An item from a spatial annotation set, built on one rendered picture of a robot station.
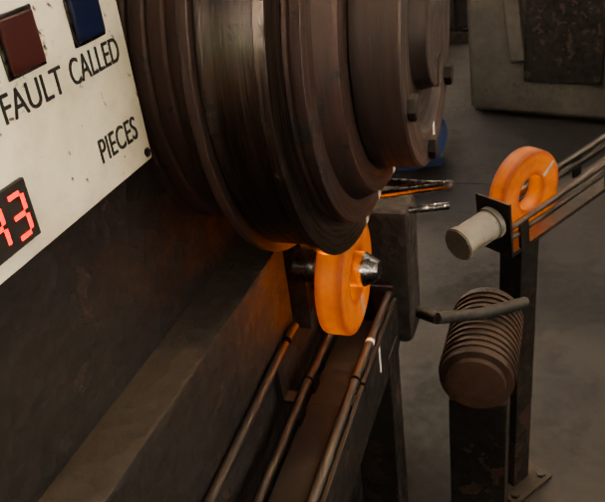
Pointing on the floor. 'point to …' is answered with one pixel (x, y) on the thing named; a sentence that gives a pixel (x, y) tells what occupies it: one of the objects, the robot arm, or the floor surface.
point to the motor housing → (480, 396)
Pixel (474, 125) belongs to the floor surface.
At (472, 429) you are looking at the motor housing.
